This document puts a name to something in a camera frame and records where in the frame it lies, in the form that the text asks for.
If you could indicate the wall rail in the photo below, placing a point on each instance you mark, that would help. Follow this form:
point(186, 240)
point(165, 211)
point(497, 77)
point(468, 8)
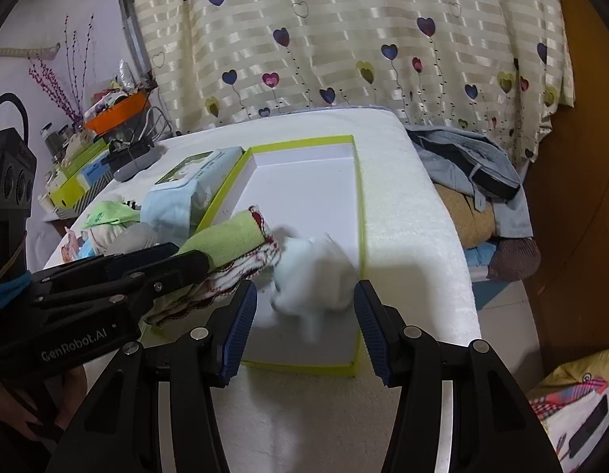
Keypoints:
point(24, 51)

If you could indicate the person's left hand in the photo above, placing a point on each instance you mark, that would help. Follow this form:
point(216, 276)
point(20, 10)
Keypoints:
point(19, 404)

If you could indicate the purple flower branches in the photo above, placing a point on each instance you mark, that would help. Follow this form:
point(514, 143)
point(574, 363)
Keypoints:
point(53, 83)

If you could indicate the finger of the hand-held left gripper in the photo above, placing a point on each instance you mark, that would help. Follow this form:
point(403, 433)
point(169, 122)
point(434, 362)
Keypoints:
point(152, 252)
point(186, 266)

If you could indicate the striped box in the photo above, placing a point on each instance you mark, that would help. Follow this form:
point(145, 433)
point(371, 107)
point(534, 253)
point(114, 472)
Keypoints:
point(78, 202)

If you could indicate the blue box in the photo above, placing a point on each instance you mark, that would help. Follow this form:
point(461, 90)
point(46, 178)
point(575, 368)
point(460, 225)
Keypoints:
point(97, 165)

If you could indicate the cream heart print curtain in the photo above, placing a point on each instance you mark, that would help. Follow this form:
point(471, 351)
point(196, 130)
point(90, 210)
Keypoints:
point(334, 34)

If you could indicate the beige plush cloth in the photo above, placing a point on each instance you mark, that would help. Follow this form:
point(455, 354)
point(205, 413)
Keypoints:
point(78, 145)

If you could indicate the grey window frame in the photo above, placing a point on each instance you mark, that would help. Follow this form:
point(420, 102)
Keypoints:
point(132, 29)

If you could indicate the tan cushion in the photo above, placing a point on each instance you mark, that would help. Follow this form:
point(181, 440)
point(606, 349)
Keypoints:
point(469, 217)

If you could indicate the brown patterned cloth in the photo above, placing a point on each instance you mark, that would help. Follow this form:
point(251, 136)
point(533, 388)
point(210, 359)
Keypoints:
point(516, 258)

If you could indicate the green-rimmed white box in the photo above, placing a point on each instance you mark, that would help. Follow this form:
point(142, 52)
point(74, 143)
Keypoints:
point(304, 197)

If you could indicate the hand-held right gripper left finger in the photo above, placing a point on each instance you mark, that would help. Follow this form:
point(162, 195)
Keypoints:
point(238, 335)

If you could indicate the glass jar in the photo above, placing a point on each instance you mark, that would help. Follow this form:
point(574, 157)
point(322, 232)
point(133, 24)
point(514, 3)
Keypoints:
point(53, 140)

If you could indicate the green towel with red trim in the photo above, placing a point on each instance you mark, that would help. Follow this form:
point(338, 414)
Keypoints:
point(225, 241)

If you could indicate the green cardboard box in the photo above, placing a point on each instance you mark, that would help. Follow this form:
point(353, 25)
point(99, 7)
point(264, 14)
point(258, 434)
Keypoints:
point(73, 177)

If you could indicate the bright green sock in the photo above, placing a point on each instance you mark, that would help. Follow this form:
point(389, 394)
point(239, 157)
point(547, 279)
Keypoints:
point(107, 217)

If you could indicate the light blue packet green label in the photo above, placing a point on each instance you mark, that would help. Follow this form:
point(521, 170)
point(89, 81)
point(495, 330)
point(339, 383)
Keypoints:
point(186, 192)

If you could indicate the black white striped sock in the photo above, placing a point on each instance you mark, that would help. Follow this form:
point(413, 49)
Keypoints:
point(130, 203)

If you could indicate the colourful patterned fabric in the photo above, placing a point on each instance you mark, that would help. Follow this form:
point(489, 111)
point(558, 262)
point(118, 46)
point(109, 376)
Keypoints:
point(555, 394)

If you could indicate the orange basket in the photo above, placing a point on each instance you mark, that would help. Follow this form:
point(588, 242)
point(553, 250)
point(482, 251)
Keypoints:
point(115, 113)

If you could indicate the brown wooden cabinet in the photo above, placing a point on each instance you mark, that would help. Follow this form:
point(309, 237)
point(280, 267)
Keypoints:
point(575, 207)

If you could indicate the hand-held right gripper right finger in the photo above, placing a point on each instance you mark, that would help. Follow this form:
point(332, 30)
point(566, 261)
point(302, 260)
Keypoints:
point(371, 335)

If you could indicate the red patterned white cloth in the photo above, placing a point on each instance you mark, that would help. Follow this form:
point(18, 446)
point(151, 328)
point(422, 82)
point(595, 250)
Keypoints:
point(70, 249)

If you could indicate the grey sock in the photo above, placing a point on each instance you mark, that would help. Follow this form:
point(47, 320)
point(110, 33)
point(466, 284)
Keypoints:
point(134, 239)

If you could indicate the beige sock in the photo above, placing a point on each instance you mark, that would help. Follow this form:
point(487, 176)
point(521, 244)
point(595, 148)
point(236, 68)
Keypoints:
point(100, 239)

